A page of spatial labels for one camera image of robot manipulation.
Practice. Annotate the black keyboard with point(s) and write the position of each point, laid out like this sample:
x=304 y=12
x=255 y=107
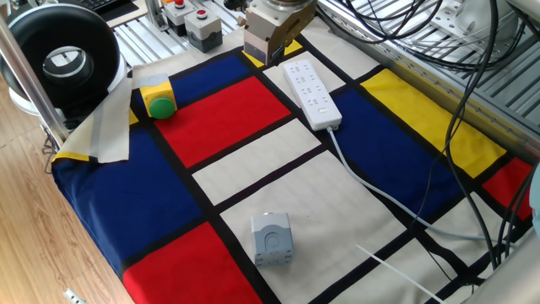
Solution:
x=97 y=3

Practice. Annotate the small metal floor bracket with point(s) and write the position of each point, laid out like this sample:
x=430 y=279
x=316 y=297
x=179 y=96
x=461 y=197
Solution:
x=73 y=296

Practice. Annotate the grey round metal pedestal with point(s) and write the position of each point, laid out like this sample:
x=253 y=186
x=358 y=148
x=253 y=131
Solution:
x=485 y=17

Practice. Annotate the colour block tablecloth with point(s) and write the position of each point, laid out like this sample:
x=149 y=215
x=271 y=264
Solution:
x=236 y=118

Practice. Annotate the white power strip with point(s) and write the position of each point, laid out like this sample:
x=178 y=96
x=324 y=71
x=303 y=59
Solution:
x=312 y=95

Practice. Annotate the white zip tie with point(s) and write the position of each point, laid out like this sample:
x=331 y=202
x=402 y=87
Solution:
x=401 y=274

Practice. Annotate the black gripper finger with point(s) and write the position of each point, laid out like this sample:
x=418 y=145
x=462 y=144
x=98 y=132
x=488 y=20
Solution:
x=277 y=55

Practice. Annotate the yellow box green mushroom button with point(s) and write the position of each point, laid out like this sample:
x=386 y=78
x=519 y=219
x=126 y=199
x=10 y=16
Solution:
x=158 y=97

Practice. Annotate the aluminium profile bracket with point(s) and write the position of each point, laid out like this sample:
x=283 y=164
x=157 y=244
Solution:
x=156 y=14

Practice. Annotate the grey box small green button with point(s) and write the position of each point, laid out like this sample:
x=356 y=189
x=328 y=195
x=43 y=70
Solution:
x=272 y=240

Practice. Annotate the grey box red button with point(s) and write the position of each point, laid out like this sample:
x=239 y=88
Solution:
x=179 y=14
x=202 y=29

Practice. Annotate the aluminium frame post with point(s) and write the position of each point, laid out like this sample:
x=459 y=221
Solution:
x=34 y=84

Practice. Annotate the silver Schunk gripper body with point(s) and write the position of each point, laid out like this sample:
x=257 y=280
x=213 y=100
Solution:
x=274 y=29

